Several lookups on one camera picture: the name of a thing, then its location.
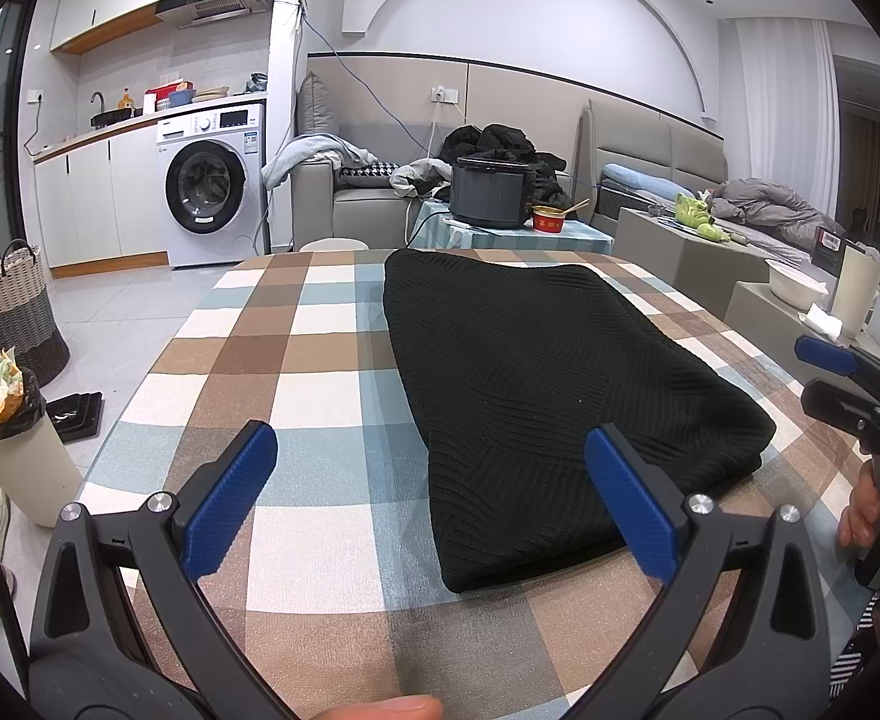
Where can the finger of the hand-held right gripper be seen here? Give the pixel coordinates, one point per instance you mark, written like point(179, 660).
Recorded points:
point(830, 401)
point(823, 352)

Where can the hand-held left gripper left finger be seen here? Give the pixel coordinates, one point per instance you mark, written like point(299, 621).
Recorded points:
point(222, 510)

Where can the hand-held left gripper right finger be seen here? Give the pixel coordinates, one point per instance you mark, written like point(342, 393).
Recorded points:
point(631, 495)

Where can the black knit sweater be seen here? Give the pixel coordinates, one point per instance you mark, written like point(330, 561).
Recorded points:
point(545, 390)

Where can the person's right hand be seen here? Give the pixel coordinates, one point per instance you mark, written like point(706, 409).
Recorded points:
point(856, 510)

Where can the person's left hand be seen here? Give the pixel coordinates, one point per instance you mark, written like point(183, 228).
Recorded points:
point(387, 709)

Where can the white tissue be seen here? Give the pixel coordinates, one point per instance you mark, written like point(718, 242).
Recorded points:
point(823, 319)

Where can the cream tall container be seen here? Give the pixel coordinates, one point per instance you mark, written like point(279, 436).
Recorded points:
point(856, 292)

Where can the white bowl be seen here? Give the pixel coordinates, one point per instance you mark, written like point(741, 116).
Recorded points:
point(796, 285)

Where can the beige low cabinet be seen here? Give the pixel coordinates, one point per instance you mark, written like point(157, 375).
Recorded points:
point(680, 262)
point(755, 300)

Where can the black box with label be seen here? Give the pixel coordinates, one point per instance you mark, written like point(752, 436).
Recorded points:
point(826, 255)

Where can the plaid tablecloth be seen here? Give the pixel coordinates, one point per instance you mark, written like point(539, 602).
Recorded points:
point(320, 405)

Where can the grey duvet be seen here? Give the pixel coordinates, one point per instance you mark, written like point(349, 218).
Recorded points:
point(770, 202)

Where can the black floor tray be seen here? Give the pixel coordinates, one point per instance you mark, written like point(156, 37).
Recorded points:
point(76, 416)

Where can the person's striped clothing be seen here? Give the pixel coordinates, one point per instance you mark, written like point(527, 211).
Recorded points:
point(853, 675)

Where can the green toy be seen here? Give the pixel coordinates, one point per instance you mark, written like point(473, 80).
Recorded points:
point(691, 210)

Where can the cream trash bin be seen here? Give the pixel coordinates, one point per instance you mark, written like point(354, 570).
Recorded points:
point(27, 465)

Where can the white curtain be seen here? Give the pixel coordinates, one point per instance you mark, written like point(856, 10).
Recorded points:
point(785, 105)

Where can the light blue pillow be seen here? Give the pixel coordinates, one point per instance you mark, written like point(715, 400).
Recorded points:
point(639, 178)

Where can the teal side table cloth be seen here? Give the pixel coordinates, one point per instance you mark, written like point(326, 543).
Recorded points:
point(582, 236)

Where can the woven laundry basket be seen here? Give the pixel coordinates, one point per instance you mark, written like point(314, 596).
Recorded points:
point(20, 315)

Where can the red bowl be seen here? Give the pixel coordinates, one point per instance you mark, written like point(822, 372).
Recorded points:
point(549, 221)

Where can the beige padded bed headboard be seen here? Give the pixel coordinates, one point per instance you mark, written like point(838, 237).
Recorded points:
point(635, 135)

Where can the white round stool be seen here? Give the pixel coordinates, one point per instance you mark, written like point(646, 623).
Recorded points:
point(335, 245)

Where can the grey sofa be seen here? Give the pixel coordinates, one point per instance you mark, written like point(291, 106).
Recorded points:
point(312, 202)

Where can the white washing machine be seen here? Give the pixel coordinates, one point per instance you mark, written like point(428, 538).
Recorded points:
point(211, 187)

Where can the white kitchen base cabinet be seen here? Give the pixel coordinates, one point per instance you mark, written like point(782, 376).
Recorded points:
point(95, 202)

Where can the black kitchen appliance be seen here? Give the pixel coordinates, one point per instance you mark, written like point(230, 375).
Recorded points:
point(485, 195)

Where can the houndstooth cushion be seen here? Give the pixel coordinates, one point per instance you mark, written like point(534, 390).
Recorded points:
point(369, 172)

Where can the grey blanket on sofa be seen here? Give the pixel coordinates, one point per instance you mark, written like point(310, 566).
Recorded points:
point(312, 146)

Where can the pile of black jackets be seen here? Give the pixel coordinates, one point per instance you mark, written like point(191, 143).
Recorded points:
point(500, 139)

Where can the grey sofa pillow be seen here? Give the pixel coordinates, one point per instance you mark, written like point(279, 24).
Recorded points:
point(316, 105)

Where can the red basket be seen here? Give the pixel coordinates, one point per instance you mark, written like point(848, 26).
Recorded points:
point(166, 97)

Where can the black sink faucet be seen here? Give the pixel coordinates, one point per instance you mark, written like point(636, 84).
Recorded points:
point(98, 103)

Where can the black framed door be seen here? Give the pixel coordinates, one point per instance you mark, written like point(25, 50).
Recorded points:
point(5, 127)

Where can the steel range hood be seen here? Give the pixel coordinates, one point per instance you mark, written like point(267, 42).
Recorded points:
point(215, 7)

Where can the white wall outlet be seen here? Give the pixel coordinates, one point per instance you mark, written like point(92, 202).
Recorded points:
point(444, 94)

